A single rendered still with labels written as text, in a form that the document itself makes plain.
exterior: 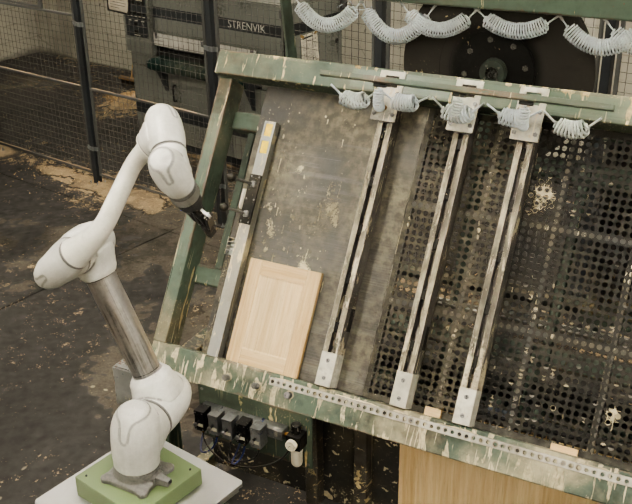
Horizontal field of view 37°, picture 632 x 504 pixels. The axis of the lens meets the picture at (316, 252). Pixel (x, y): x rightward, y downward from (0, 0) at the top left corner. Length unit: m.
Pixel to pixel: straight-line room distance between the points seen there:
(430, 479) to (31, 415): 2.28
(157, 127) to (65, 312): 3.48
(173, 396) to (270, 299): 0.63
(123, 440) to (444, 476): 1.28
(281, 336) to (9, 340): 2.60
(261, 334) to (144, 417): 0.74
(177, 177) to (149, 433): 0.91
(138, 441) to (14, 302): 3.30
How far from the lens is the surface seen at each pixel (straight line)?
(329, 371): 3.50
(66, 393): 5.33
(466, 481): 3.74
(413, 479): 3.83
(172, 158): 2.63
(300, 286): 3.64
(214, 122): 3.92
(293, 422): 3.55
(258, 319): 3.70
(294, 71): 3.76
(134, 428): 3.13
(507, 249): 3.35
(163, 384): 3.27
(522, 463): 3.32
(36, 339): 5.88
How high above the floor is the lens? 2.86
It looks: 25 degrees down
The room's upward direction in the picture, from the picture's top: 1 degrees counter-clockwise
